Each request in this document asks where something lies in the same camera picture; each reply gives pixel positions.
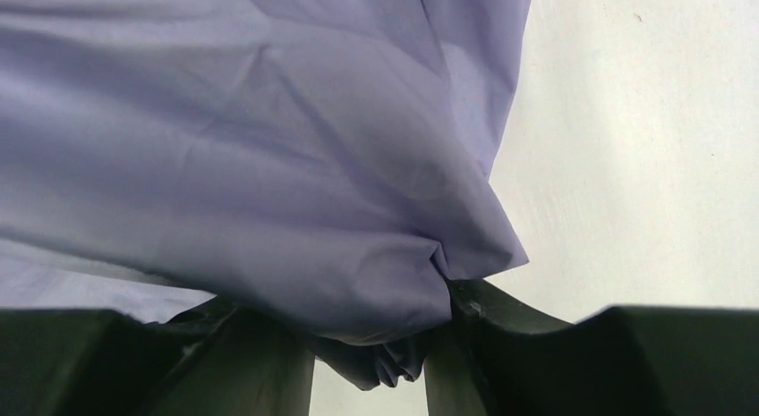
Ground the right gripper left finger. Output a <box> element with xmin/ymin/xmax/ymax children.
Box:
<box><xmin>1</xmin><ymin>299</ymin><xmax>314</xmax><ymax>415</ymax></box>

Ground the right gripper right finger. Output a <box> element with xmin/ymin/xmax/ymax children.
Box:
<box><xmin>424</xmin><ymin>280</ymin><xmax>758</xmax><ymax>415</ymax></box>

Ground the lavender folding umbrella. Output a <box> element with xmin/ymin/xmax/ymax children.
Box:
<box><xmin>1</xmin><ymin>0</ymin><xmax>531</xmax><ymax>390</ymax></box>

